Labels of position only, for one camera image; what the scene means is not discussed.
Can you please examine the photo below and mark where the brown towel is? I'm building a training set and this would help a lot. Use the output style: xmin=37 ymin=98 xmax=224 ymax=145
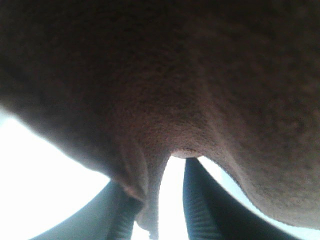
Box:
xmin=0 ymin=0 xmax=320 ymax=237

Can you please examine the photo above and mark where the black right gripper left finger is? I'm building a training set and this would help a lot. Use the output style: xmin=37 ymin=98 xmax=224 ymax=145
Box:
xmin=33 ymin=181 xmax=143 ymax=240

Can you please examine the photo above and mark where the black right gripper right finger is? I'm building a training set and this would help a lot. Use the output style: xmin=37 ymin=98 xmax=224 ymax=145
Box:
xmin=182 ymin=157 xmax=294 ymax=240

